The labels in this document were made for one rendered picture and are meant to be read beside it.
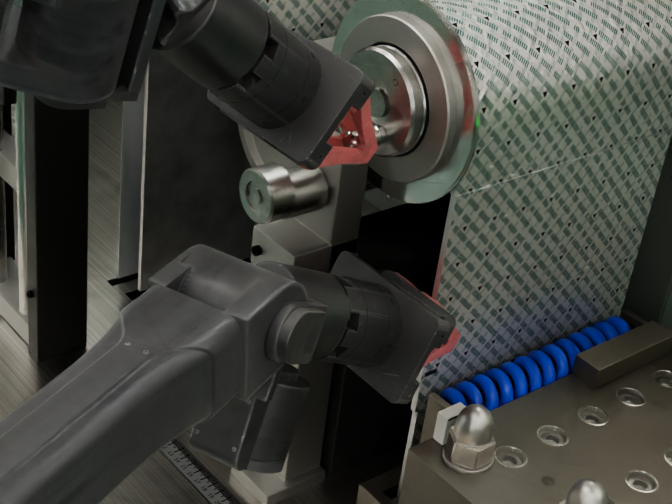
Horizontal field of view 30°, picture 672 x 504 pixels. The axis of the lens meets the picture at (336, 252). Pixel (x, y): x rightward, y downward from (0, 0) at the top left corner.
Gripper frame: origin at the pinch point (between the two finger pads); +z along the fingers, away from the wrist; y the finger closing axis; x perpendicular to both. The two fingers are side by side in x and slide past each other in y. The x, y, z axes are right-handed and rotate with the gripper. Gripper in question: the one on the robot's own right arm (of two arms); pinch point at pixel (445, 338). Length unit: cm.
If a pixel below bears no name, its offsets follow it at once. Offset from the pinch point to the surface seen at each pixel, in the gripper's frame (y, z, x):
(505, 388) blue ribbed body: 3.3, 5.5, -1.8
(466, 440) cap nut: 7.5, -3.0, -4.0
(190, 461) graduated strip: -14.7, -2.0, -21.1
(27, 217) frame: -34.6, -12.3, -10.4
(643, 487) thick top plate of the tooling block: 15.4, 7.9, -2.1
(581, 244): 0.3, 10.0, 9.8
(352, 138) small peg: -5.1, -13.5, 10.8
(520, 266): 0.3, 3.8, 6.8
